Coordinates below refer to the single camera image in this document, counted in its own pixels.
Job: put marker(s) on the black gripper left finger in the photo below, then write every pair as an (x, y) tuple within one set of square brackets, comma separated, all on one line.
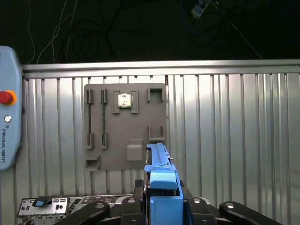
[(131, 211)]

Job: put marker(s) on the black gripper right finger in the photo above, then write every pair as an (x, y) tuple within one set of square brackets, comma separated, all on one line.
[(204, 211)]

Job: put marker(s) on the hard disk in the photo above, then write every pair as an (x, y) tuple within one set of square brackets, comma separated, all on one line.
[(164, 178)]

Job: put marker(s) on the black open PC case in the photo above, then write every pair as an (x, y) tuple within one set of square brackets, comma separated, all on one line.
[(77, 204)]

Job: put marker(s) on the grey parts rack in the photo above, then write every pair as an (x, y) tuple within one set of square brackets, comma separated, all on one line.
[(126, 122)]

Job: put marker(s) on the blue and black latch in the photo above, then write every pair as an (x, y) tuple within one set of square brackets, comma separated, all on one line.
[(42, 202)]

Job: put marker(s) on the silver CPU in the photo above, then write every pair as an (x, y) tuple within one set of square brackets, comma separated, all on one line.
[(124, 100)]

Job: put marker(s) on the pale blue teach pendant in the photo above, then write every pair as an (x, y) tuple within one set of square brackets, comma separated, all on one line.
[(9, 105)]

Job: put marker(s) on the white power strip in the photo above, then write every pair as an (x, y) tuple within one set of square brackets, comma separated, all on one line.
[(199, 9)]

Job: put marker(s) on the silver card bracket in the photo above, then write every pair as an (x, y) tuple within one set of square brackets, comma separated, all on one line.
[(58, 211)]

